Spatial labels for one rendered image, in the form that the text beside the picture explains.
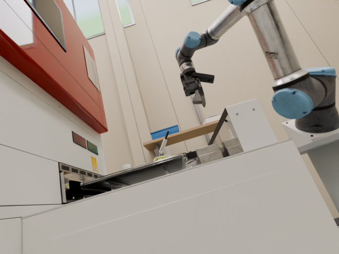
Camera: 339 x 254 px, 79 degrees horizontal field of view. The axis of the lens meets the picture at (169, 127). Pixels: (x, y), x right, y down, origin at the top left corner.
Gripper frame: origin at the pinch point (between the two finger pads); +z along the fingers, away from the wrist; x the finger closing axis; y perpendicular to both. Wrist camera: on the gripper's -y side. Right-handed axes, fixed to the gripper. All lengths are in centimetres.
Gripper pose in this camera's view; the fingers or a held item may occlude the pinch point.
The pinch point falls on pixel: (205, 104)
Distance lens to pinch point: 103.2
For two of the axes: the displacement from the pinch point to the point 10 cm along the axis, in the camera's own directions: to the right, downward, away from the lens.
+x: -0.6, -3.4, -9.4
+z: 2.7, 9.0, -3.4
